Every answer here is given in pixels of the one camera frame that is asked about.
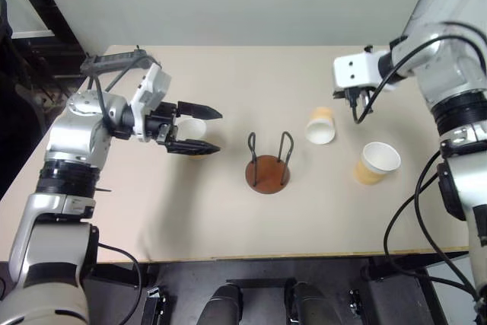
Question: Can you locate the black left shoulder cable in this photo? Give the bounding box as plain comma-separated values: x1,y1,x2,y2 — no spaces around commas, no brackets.
94,242,142,288

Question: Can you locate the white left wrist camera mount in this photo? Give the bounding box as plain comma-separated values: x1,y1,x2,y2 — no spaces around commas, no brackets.
128,62,173,144

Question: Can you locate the black right shoulder cable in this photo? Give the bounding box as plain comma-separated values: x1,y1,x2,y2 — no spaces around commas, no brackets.
383,148,482,303

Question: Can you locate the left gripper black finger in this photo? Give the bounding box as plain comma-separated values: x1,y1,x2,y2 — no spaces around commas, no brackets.
164,139,222,157
177,100,223,121

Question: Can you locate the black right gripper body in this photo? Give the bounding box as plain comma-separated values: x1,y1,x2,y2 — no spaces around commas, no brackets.
333,86,376,100

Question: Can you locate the black slanted frame beam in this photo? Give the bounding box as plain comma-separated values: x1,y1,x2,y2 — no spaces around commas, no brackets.
10,0,91,62

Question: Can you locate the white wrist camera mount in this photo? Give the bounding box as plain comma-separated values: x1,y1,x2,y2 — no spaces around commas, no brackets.
128,62,173,144
333,49,395,92

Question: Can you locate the dark grey power strip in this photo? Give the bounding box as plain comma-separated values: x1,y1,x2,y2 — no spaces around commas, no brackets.
80,46,161,75

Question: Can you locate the wire cup holder wooden base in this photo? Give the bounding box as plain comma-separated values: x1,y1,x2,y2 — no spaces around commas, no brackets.
245,131,294,196

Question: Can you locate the black background equipment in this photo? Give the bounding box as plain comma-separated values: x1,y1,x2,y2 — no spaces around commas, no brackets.
0,0,88,199

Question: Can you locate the dark rounded shape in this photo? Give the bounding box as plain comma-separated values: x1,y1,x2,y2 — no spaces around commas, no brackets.
285,282,339,325
197,282,244,325

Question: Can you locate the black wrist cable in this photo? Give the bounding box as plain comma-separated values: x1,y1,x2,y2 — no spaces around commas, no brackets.
352,22,487,125
87,56,164,132

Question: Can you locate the black bracket with white label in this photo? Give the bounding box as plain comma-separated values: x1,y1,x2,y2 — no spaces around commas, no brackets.
142,285,168,325
347,288,363,319

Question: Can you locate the black shoulder cable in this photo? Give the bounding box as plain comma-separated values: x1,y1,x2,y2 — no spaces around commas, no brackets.
94,242,142,288
383,148,482,303

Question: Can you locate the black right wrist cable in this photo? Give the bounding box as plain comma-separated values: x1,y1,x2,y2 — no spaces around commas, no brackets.
352,22,487,125

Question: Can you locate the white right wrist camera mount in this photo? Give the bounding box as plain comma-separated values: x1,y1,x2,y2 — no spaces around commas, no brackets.
333,49,395,92

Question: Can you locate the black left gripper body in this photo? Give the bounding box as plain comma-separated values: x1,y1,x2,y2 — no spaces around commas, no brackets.
146,102,180,148

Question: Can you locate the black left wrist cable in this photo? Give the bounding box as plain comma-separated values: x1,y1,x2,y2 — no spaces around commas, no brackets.
87,56,164,132

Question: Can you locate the tan ribbed paper cup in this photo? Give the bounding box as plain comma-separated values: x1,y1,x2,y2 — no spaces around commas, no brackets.
304,107,336,146
175,118,208,161
352,141,402,186

